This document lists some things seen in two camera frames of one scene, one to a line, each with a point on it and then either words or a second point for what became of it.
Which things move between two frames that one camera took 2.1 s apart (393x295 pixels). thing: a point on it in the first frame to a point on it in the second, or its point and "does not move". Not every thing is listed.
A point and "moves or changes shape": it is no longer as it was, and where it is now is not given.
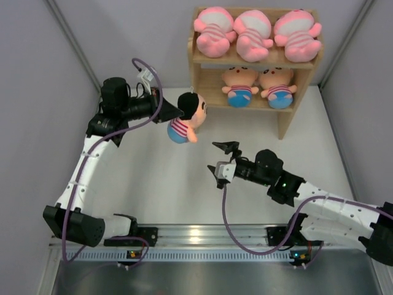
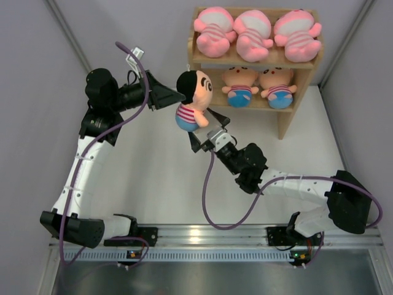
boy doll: x=241 y=80 does not move
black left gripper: x=166 y=110 to x=159 y=95
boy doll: x=182 y=130 moves or changes shape
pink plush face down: x=253 y=27 does not move
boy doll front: x=279 y=93 does not move
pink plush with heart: x=215 y=25 does not move
